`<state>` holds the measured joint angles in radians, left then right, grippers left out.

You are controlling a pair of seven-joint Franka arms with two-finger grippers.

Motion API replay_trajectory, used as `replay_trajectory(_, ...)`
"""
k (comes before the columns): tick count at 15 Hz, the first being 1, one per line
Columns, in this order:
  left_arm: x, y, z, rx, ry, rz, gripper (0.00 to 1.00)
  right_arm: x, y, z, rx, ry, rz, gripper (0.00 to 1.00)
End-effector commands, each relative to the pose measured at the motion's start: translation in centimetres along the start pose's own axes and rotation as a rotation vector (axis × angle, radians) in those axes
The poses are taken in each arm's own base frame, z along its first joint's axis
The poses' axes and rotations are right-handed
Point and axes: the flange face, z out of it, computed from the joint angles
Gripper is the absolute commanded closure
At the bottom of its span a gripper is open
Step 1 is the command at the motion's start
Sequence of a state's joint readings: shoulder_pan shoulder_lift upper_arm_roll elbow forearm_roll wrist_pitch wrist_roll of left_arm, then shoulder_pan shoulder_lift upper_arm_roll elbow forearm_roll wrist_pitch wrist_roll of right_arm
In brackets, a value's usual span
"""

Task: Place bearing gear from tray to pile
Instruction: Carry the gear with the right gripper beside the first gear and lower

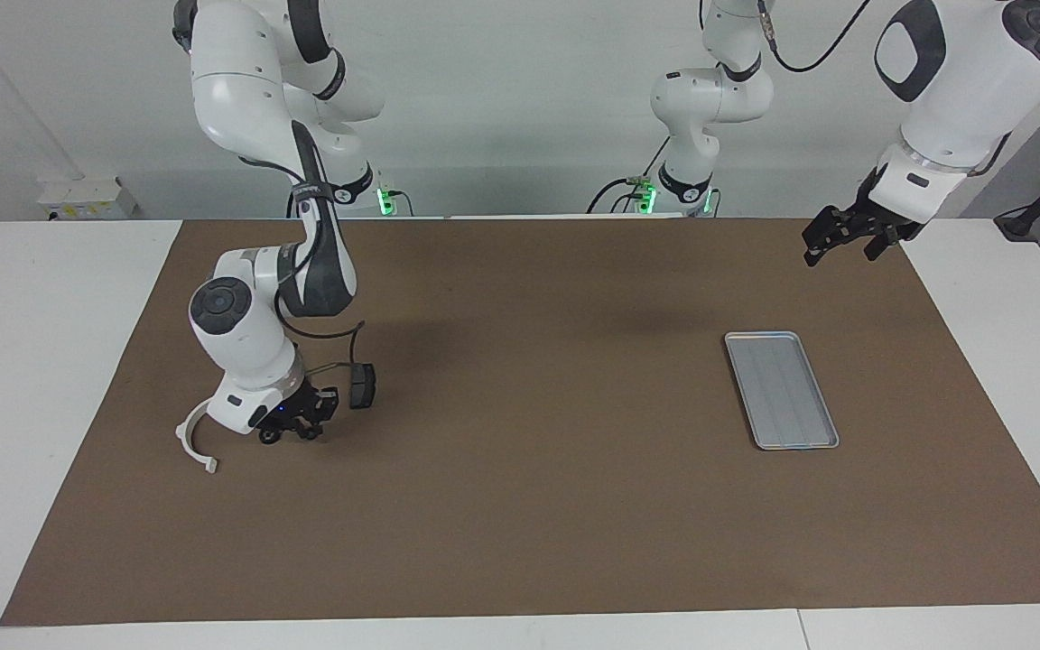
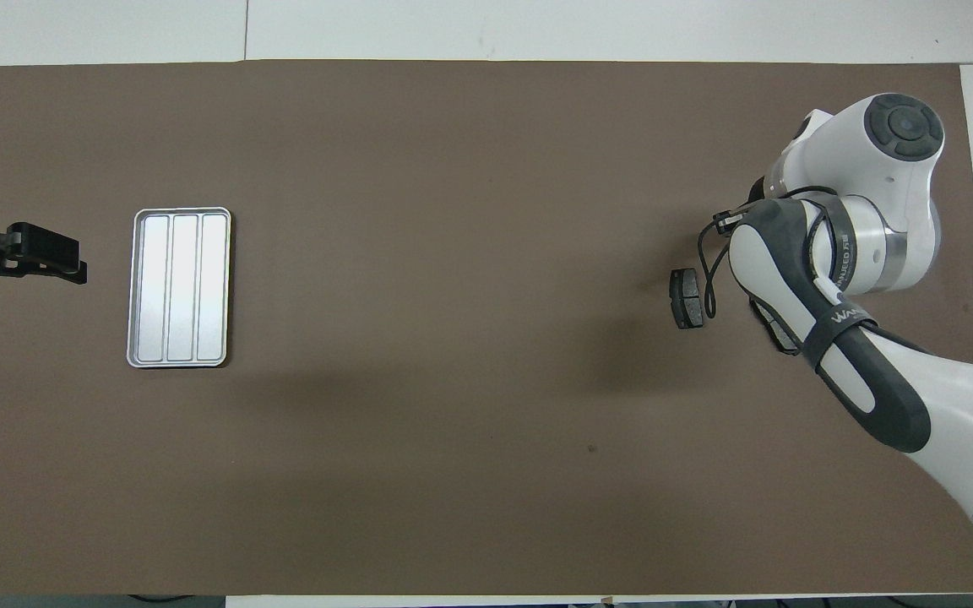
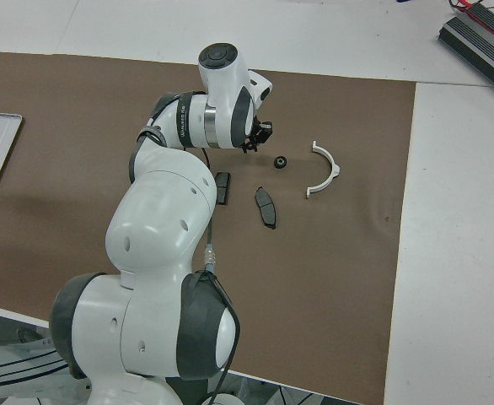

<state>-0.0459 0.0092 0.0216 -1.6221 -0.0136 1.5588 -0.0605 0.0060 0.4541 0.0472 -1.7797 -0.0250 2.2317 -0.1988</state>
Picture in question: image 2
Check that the rectangular grey brake pad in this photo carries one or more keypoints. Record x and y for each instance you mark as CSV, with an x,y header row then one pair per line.
x,y
687,297

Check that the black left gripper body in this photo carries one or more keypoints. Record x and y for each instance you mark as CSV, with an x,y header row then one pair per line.
x,y
30,249

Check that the elongated grey brake pad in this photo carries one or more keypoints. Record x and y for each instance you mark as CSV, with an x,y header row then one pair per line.
x,y
786,344

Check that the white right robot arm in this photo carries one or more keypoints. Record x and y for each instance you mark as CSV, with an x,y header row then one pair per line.
x,y
900,211

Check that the brown table mat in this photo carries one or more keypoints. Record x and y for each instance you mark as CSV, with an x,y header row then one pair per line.
x,y
453,464

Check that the silver metal tray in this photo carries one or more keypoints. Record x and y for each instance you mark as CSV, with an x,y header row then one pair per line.
x,y
182,287

